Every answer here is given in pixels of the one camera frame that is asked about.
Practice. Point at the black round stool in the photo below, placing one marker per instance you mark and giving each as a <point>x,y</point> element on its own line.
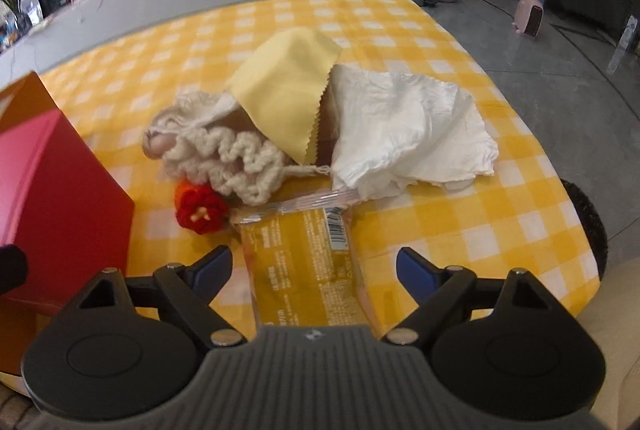
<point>586,230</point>

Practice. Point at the white cloth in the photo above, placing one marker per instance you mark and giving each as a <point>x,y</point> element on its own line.
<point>410,129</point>

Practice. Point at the yellow cleaning cloth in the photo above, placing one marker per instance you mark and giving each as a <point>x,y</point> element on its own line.
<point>286,88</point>

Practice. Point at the yellow snack packet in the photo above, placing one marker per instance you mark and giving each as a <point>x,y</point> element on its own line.
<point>305,270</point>

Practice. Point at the yellow checkered tablecloth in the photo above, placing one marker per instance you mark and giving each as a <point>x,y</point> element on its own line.
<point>450,230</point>

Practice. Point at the pink space heater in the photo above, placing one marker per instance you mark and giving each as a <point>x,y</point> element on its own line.
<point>529,15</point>

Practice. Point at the red crochet flower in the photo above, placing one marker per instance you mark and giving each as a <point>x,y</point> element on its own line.
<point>201,210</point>

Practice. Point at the red storage box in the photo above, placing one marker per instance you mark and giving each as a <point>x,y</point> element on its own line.
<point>55,205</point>

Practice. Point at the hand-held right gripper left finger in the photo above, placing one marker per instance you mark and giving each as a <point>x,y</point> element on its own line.
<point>216,266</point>

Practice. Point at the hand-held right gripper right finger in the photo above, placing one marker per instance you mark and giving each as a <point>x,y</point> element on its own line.
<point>414,269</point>

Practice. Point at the cream crochet knit item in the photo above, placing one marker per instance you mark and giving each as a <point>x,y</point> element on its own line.
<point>235,154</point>

